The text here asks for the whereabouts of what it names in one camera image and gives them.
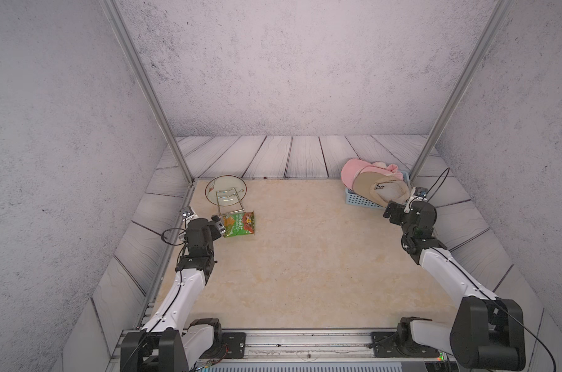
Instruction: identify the pink baseball cap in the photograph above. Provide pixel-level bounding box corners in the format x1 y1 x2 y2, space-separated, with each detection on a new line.
341 159 381 190
372 161 404 181

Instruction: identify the green snack bag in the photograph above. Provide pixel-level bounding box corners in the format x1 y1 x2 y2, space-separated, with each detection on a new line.
221 212 255 238

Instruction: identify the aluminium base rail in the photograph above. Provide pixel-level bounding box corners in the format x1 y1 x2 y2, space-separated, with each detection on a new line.
105 328 496 372

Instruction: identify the pale green ceramic plate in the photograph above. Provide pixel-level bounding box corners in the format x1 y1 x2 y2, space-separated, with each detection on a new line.
205 175 247 205

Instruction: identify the light blue plastic basket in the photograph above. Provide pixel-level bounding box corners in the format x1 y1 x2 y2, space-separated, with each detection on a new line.
346 173 411 209

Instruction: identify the metal wire plate rack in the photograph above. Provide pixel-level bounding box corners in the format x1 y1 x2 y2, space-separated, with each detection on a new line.
215 188 245 217

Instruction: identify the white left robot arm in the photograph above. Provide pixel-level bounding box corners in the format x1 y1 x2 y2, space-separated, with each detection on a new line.
120 215 229 371

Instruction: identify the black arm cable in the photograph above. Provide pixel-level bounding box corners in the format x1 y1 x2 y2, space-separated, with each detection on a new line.
161 227 187 247
424 166 452 202

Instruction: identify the right aluminium frame post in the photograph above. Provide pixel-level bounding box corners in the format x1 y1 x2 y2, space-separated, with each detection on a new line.
410 0 515 181

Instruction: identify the beige baseball cap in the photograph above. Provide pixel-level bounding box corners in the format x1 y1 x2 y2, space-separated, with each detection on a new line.
352 172 410 208

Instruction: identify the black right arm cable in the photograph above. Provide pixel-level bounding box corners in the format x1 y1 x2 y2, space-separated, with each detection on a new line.
424 166 452 202

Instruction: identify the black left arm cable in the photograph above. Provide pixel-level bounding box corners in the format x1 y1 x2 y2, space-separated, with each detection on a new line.
161 227 187 247

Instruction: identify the aluminium frame post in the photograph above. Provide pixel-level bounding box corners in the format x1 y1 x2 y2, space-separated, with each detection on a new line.
410 0 515 181
100 0 194 184

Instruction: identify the left aluminium frame post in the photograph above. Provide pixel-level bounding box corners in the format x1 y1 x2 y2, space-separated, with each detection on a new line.
100 0 194 184

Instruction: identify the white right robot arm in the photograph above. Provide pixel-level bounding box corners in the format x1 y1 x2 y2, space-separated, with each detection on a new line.
383 201 526 371

